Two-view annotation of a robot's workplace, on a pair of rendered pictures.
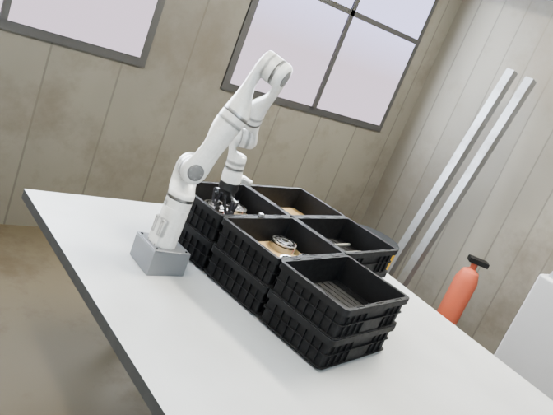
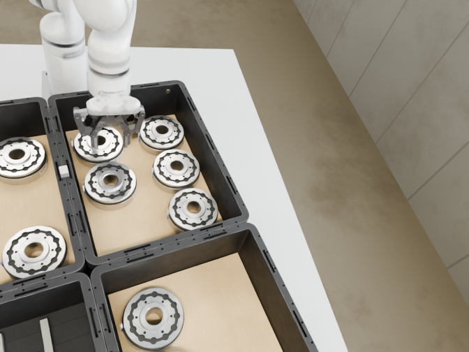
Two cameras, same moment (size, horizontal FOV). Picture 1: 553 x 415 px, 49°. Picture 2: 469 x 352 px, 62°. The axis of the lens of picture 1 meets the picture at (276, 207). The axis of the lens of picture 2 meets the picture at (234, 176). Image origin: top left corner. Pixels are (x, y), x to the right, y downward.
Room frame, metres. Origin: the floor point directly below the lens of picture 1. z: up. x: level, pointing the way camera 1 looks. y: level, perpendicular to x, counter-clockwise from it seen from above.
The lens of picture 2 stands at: (2.56, -0.24, 1.55)
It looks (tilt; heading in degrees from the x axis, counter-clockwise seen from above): 52 degrees down; 103
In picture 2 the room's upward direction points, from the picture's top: 20 degrees clockwise
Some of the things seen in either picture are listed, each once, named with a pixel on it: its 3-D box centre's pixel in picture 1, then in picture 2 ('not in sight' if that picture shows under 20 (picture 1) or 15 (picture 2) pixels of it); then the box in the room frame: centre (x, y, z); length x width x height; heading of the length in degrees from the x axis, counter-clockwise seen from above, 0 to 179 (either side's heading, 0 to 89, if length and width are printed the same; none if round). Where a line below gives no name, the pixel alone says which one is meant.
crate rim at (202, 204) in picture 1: (233, 201); (144, 158); (2.28, 0.17, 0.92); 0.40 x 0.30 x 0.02; 143
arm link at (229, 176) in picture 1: (236, 174); (110, 82); (2.19, 0.18, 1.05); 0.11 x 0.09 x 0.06; 136
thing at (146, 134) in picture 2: not in sight; (162, 131); (2.24, 0.29, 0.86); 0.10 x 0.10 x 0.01
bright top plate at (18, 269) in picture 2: (284, 241); (35, 251); (2.23, -0.08, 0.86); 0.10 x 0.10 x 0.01
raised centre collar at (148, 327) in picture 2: not in sight; (153, 316); (2.47, -0.06, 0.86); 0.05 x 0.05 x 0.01
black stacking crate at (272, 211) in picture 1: (228, 212); (143, 172); (2.28, 0.17, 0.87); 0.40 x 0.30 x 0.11; 143
